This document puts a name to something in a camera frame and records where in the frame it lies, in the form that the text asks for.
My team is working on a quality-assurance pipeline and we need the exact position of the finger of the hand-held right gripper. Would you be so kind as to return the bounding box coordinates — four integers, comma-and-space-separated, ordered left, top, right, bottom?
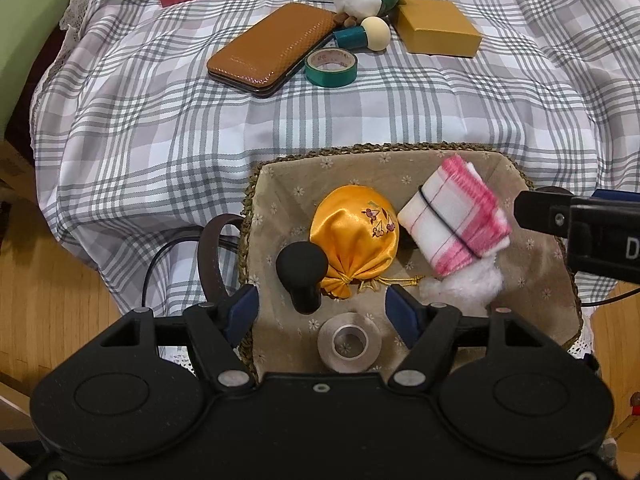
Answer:
514, 186, 574, 237

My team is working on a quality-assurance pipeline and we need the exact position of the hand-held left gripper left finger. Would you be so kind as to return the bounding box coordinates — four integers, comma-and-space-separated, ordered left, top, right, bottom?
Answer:
102, 284, 261, 394

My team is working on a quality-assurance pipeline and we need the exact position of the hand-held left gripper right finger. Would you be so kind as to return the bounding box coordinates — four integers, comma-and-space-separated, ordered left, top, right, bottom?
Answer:
385, 284, 546, 392

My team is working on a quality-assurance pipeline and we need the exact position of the beige tape roll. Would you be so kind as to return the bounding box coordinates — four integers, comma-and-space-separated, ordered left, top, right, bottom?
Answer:
316, 311, 383, 373

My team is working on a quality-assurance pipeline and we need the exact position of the black rubber massage head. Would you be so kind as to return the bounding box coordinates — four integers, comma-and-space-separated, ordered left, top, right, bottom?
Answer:
276, 241, 329, 315

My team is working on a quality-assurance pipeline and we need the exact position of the white cotton fluff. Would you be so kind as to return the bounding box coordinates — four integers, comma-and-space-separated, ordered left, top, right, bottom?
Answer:
420, 260, 503, 306

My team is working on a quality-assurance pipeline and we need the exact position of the pink and white towel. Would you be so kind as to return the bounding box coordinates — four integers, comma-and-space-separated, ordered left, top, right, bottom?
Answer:
397, 155, 513, 278

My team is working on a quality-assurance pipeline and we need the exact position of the yellow satin pouch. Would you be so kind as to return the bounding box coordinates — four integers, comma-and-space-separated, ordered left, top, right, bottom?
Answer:
309, 185, 426, 301

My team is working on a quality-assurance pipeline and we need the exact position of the wicker basket with fabric lining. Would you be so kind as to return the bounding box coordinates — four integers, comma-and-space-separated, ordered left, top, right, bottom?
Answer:
199, 142, 586, 376

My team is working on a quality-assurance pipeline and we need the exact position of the yellow box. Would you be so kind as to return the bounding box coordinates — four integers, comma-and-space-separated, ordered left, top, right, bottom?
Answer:
395, 0, 485, 57

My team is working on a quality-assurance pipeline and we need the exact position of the teal tape roll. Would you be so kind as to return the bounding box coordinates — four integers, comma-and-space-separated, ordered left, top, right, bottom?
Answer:
304, 47, 358, 87

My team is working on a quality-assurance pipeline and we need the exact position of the brown leather case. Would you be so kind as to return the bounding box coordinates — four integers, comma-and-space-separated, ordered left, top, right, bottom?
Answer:
206, 2, 338, 99

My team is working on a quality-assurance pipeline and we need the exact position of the green embroidered pillow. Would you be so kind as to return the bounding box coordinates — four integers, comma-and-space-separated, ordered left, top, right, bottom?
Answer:
0, 0, 73, 136

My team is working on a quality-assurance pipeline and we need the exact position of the black cable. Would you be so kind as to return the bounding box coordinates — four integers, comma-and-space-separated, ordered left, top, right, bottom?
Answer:
142, 237, 241, 311

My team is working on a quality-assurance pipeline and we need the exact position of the teal-handled makeup sponge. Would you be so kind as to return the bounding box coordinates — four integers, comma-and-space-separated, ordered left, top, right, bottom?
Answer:
332, 16, 390, 52

